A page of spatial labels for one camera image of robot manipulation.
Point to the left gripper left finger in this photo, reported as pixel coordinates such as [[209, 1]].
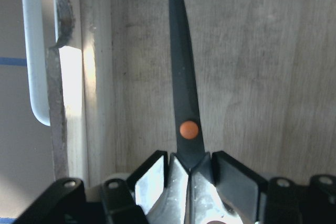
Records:
[[148, 181]]

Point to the orange handled scissors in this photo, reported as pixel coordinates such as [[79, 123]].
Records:
[[190, 195]]

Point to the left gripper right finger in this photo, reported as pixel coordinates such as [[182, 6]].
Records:
[[239, 186]]

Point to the white drawer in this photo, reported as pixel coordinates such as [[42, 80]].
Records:
[[115, 80]]

